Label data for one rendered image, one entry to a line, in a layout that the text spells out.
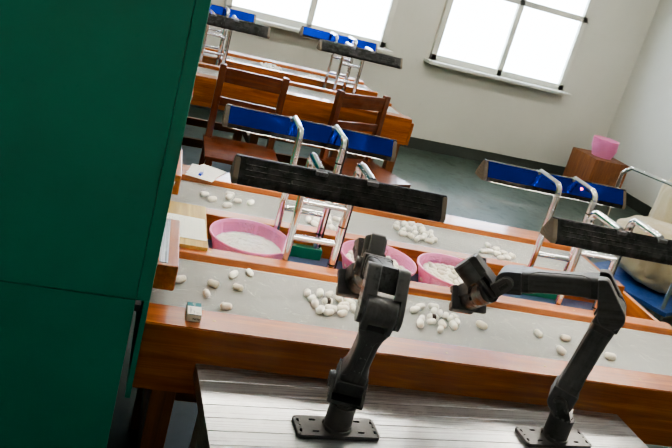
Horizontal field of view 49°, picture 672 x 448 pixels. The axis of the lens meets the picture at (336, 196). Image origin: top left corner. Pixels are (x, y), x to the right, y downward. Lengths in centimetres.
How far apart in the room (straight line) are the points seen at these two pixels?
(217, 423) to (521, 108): 681
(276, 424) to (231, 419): 10
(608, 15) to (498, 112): 153
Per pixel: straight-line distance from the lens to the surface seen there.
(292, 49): 710
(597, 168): 781
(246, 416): 172
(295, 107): 477
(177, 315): 184
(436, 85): 764
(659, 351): 269
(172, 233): 203
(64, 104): 157
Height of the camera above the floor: 167
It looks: 18 degrees down
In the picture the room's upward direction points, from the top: 16 degrees clockwise
